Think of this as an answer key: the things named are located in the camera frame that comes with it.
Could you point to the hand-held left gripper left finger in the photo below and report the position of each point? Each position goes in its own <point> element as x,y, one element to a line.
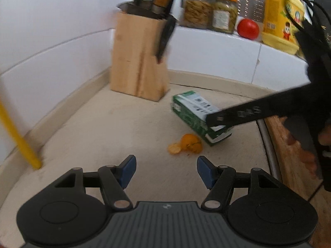
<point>129,170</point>

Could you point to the person's right hand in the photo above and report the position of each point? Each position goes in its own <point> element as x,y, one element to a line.
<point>325,135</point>

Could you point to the glass jar green pickles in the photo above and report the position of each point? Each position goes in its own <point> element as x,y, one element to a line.
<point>224,15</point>

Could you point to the wooden knife block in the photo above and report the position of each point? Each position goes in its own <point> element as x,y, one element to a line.
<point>134,56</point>

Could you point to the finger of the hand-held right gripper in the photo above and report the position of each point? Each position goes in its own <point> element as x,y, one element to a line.
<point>258,108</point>

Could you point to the black kitchen scissors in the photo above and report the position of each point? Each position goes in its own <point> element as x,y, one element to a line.
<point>165,38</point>

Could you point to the orange peel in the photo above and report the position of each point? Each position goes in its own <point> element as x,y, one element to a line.
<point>188,143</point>

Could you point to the green milk carton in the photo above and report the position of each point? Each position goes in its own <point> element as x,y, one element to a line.
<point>191,108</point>

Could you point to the yellow detergent bottle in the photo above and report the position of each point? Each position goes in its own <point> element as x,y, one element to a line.
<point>274,18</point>

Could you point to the yellow pipe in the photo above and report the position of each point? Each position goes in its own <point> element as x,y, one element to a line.
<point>20,142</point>

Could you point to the glass jar pale pickles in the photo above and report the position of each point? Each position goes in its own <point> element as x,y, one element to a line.
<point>196,11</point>

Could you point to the wooden cutting board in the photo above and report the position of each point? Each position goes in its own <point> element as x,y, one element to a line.
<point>292,178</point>

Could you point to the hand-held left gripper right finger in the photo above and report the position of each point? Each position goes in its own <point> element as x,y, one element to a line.
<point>204,171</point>

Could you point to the red tomato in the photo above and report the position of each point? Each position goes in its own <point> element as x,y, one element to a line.
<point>248,29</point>

